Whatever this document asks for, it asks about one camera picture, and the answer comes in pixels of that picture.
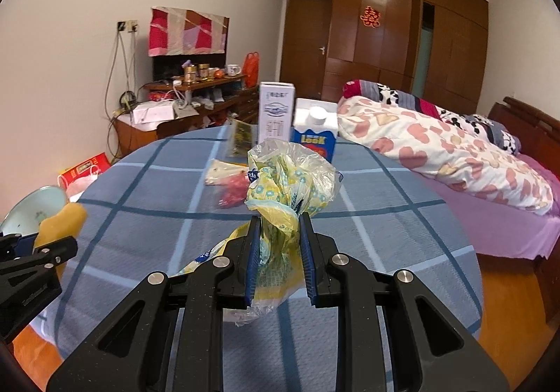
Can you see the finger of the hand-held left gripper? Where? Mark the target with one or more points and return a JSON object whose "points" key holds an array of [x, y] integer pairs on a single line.
{"points": [[9, 246], [48, 254]]}

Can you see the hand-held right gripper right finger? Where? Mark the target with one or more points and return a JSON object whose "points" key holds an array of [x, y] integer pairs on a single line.
{"points": [[307, 263]]}

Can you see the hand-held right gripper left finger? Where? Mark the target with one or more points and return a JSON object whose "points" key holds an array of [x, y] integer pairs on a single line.
{"points": [[253, 263]]}

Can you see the yellow plush toy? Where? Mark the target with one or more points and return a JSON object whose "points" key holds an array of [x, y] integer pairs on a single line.
{"points": [[65, 219]]}

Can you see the pale green enamel basin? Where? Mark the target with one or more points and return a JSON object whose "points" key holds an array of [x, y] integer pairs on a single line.
{"points": [[39, 201]]}

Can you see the yellow floral plastic bag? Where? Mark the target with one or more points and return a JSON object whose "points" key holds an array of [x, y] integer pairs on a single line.
{"points": [[280, 182]]}

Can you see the clear red plastic bag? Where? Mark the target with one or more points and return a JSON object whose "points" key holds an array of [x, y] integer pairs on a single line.
{"points": [[234, 190]]}

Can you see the white plastic bag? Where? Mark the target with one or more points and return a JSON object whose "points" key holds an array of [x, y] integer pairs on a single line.
{"points": [[83, 187]]}

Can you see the blue checked tablecloth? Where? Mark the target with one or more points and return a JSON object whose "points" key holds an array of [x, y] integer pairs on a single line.
{"points": [[393, 243]]}

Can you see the red cardboard box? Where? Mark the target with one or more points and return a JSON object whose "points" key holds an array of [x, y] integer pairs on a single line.
{"points": [[87, 166]]}

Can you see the pale yellow packet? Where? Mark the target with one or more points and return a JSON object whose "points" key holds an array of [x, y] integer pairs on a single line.
{"points": [[218, 171]]}

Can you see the blue white milk carton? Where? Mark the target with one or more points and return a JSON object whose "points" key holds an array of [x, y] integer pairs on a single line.
{"points": [[315, 142]]}

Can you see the dark snack packet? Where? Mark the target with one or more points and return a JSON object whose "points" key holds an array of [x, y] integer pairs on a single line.
{"points": [[240, 142]]}

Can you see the tall white carton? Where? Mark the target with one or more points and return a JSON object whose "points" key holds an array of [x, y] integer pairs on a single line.
{"points": [[275, 112]]}

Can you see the wooden television cabinet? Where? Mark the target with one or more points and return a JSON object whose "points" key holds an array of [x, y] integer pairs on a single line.
{"points": [[232, 101]]}

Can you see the white box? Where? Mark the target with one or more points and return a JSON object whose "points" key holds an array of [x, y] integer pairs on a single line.
{"points": [[151, 114]]}

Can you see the white quilt with pink hearts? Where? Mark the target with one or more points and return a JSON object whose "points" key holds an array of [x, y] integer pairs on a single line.
{"points": [[437, 142]]}

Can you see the cow print blanket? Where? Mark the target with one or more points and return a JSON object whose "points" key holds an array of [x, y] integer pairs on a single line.
{"points": [[385, 92]]}

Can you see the white mug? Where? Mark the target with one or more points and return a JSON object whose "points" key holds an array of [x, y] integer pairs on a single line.
{"points": [[232, 69]]}

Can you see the orange plastic bag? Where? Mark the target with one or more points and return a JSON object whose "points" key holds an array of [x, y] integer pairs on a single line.
{"points": [[252, 68]]}

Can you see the golden jar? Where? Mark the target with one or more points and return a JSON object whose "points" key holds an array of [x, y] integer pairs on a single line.
{"points": [[190, 73], [204, 71]]}

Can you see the purple bed sheet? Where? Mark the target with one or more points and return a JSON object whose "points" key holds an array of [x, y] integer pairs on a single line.
{"points": [[503, 230]]}

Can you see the black television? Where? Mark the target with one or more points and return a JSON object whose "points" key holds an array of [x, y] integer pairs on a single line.
{"points": [[166, 66]]}

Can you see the brown wooden door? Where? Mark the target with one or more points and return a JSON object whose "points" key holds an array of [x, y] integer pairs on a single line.
{"points": [[306, 46]]}

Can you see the red pink cover cloth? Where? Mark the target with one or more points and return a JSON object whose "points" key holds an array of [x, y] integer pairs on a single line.
{"points": [[188, 31]]}

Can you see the red paper door decoration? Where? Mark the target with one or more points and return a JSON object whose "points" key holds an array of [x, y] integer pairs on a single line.
{"points": [[369, 16]]}

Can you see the brown wooden wardrobe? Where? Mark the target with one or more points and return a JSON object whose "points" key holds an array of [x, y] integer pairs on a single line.
{"points": [[455, 46]]}

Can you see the wooden bed headboard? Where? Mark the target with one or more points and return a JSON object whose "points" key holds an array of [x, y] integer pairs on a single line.
{"points": [[538, 120]]}

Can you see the wall socket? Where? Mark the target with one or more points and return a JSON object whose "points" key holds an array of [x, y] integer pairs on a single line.
{"points": [[127, 26]]}

